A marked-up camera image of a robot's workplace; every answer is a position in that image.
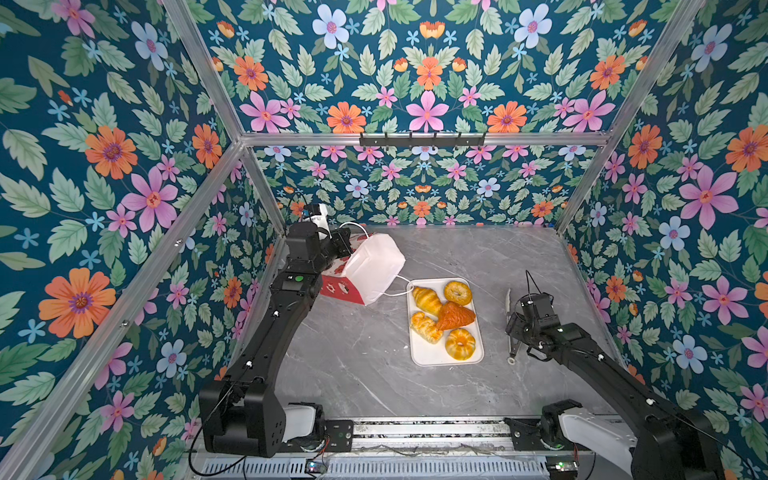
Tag yellow fluted fake cake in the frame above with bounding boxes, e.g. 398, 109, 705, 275
445, 328, 476, 361

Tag red white paper bag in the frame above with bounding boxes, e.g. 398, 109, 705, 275
320, 230, 406, 305

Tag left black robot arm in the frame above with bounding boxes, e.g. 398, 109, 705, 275
199, 222, 352, 458

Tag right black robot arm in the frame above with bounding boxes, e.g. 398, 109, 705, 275
505, 292, 725, 479

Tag metal tongs with cream tips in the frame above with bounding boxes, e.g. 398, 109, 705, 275
505, 289, 519, 366

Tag yellow fake croissant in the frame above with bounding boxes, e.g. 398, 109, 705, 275
412, 287, 443, 318

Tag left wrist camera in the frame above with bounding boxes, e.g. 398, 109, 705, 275
303, 203, 330, 234

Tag white rectangular tray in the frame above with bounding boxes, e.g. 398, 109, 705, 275
406, 277, 485, 367

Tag orange brown fake bread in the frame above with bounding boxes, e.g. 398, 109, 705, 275
437, 302, 476, 331

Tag black hook rack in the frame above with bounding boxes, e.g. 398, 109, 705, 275
358, 132, 486, 149

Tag yellow fake bagel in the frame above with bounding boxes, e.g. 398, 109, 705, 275
443, 281, 473, 306

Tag yellow fake ring bread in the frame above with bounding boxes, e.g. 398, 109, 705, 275
410, 311, 444, 344

